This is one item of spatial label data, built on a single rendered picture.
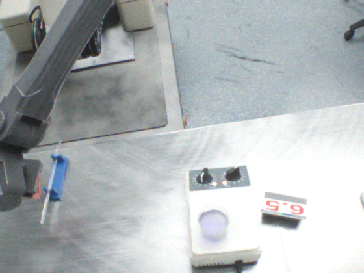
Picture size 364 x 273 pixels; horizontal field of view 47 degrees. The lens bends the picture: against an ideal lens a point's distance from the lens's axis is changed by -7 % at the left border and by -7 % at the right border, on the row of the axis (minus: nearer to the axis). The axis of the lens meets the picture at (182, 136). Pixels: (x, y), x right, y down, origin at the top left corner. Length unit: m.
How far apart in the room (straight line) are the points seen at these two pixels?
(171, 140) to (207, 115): 0.94
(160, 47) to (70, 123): 0.44
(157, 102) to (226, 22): 0.86
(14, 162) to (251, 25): 1.71
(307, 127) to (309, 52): 1.18
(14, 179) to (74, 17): 0.26
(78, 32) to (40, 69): 0.08
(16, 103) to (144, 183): 0.37
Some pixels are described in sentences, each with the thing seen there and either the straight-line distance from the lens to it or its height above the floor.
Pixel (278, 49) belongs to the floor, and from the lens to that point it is 2.15.
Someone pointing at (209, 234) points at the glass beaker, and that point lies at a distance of 0.74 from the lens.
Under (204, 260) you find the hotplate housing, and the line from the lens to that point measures 0.81.
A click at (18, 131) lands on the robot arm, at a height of 1.06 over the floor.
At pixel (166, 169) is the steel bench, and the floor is 0.75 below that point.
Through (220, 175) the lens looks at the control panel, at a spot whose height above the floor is 0.79.
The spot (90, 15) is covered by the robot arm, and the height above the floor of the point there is 1.16.
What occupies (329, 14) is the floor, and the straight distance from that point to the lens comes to 2.37.
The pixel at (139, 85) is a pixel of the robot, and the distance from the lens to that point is 1.57.
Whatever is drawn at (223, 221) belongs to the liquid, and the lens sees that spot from 0.75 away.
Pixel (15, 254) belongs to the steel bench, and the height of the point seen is 0.75.
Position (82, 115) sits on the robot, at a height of 0.37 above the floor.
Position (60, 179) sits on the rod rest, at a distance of 0.98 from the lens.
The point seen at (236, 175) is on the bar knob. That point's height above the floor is 0.80.
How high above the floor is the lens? 1.59
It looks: 59 degrees down
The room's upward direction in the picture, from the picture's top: 10 degrees counter-clockwise
